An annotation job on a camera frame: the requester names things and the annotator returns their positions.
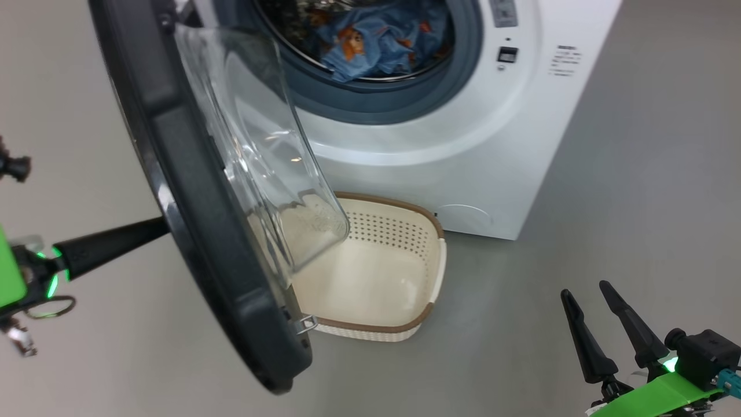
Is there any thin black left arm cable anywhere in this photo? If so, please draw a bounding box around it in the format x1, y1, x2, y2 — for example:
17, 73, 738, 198
23, 295, 76, 320

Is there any cream perforated laundry basket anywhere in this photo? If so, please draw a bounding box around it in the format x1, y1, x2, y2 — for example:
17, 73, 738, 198
249, 191, 447, 342

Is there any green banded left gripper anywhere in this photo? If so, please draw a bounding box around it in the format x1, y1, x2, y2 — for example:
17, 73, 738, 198
0, 216, 171, 316

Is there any grey rubber door gasket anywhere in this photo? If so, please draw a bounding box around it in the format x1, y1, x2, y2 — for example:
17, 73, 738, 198
255, 0, 484, 125

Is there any round white filter cover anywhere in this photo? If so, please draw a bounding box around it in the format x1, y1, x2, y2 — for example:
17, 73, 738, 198
437, 204, 494, 228

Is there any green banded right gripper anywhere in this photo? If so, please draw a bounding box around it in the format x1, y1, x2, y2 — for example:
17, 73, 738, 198
560, 281, 724, 417

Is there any white washing machine body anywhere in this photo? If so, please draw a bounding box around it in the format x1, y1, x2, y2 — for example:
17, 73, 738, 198
191, 0, 623, 241

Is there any printed text label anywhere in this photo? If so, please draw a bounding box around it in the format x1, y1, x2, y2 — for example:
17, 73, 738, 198
549, 43, 582, 79

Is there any dark round washing machine door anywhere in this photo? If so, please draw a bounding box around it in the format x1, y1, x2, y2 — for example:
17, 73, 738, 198
88, 0, 351, 396

